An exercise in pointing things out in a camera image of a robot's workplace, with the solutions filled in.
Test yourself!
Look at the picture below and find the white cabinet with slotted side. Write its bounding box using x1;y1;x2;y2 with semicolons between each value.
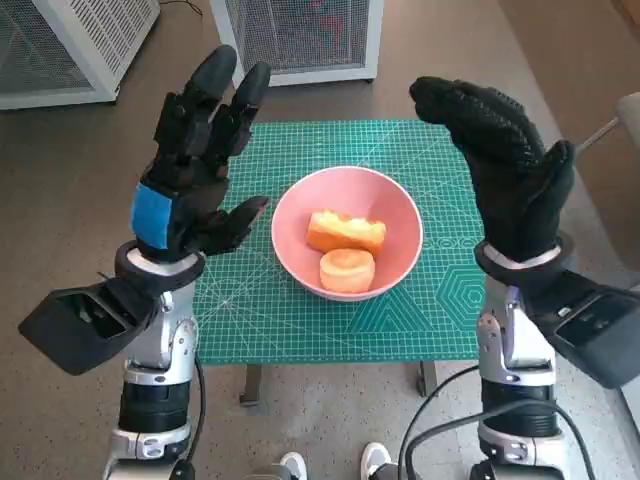
0;0;161;110

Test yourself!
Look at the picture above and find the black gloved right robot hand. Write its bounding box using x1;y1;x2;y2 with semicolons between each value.
408;75;576;264

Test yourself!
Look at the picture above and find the white robot foot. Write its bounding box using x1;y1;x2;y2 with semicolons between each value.
278;452;309;480
360;441;394;480

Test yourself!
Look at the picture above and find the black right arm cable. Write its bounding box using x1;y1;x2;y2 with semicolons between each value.
398;364;480;480
407;409;597;480

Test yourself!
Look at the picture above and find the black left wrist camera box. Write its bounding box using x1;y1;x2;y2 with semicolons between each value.
17;279;161;376

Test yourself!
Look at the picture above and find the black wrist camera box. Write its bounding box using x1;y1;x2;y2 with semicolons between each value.
17;279;161;376
529;269;640;390

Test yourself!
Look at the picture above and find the metal table leg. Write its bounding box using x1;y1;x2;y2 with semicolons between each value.
414;359;440;399
238;363;269;407

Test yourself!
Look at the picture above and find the thin black floor cable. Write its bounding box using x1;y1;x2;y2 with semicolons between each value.
158;0;202;19

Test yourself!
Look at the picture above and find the white left robot foot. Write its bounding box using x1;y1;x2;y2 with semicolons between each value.
278;452;309;480

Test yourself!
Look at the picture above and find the pink bowl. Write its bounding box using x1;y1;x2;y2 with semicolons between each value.
270;166;425;302

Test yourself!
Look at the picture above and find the white mesh front cabinet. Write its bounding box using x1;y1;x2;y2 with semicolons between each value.
208;0;384;87

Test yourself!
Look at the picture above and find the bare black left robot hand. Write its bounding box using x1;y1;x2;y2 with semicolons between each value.
130;44;272;264

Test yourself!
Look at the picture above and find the long toy bread loaf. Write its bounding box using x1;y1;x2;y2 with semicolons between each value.
306;209;388;259

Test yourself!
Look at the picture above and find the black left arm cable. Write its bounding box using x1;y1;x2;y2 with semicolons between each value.
172;349;207;480

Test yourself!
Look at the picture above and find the round toy bread bun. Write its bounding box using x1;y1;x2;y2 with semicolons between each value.
318;247;376;292

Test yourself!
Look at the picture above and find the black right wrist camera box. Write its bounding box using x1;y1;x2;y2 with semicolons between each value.
529;269;640;390

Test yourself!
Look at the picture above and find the green cutting mat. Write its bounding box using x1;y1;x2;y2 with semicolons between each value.
192;118;494;366

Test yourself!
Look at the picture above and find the white right robot foot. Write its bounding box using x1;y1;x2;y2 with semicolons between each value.
360;441;394;480

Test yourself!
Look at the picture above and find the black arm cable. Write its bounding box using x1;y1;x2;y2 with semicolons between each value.
172;349;207;480
398;364;480;480
407;409;597;480

